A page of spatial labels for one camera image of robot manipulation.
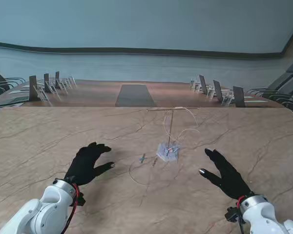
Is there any brown wooden conference table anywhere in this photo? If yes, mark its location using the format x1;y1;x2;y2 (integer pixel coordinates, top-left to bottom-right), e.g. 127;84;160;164
0;78;288;109

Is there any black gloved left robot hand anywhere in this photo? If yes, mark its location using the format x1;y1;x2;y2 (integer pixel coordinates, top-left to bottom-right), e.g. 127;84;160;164
64;142;116;186

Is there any red black left arm cable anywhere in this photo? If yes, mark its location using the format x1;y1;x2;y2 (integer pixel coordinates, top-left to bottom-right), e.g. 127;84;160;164
62;183;79;234

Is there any white thin cable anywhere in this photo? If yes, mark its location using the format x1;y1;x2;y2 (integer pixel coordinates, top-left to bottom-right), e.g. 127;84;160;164
128;107;201;188

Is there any red black right arm cable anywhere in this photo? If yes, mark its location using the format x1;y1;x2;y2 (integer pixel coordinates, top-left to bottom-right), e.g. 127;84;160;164
236;197;245;234

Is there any gold T rack marble base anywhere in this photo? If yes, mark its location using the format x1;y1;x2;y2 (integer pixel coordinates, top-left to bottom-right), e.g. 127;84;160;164
146;106;200;163

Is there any red black arm cable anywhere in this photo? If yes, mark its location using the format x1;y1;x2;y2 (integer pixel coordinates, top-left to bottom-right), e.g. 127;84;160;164
62;183;79;234
236;197;245;234

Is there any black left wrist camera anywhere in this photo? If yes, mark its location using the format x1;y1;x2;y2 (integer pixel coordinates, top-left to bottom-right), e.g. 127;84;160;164
75;192;86;207

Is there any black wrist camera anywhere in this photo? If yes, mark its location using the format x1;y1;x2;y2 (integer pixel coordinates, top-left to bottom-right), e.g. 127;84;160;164
225;206;242;223
75;192;86;207

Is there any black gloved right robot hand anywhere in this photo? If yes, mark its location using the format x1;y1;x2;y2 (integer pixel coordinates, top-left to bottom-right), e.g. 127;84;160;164
198;148;254;200

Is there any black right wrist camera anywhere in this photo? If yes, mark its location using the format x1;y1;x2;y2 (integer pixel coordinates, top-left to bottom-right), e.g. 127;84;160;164
225;206;242;223

